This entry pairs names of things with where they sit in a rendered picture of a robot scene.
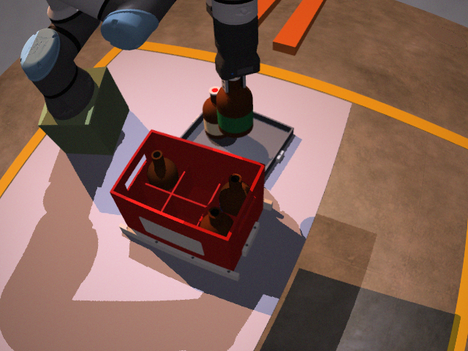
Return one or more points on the brown glass bottle with green label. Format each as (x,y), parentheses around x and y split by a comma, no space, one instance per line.
(235,110)

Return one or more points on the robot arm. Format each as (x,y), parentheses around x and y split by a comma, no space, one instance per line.
(47,58)

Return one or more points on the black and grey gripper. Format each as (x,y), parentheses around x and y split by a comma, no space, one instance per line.
(235,32)

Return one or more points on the red crate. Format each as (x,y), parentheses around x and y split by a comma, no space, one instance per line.
(203,171)

